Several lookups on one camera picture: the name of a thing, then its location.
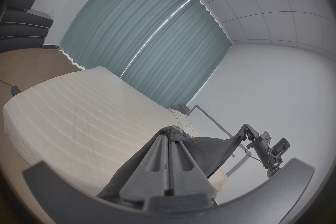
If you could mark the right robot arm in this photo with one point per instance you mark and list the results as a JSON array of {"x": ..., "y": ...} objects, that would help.
[{"x": 280, "y": 145}]

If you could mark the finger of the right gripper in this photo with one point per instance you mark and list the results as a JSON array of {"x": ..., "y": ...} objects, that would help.
[{"x": 251, "y": 133}]

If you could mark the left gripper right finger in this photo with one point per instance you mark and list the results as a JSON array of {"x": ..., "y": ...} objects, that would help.
[{"x": 189, "y": 181}]

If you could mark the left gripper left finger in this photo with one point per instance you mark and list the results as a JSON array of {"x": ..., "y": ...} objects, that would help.
[{"x": 147, "y": 178}]

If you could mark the black T-shirt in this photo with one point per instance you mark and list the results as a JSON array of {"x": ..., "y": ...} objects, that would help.
[{"x": 210, "y": 149}]

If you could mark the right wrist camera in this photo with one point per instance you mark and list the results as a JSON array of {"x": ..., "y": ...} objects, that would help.
[{"x": 265, "y": 137}]

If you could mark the black power adapter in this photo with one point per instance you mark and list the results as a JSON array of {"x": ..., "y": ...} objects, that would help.
[{"x": 15, "y": 90}]

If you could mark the grey bedside table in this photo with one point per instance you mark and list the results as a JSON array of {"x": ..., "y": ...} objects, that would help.
[{"x": 181, "y": 108}]

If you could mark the bed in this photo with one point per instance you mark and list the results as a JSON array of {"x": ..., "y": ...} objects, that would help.
[{"x": 78, "y": 112}]

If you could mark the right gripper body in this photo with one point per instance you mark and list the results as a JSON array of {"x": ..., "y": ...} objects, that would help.
[{"x": 261, "y": 150}]

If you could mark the black chest of drawers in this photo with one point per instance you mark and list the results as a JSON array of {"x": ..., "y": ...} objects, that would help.
[{"x": 23, "y": 26}]

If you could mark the white printed pillow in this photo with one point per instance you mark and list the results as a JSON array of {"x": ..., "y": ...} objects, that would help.
[{"x": 183, "y": 122}]

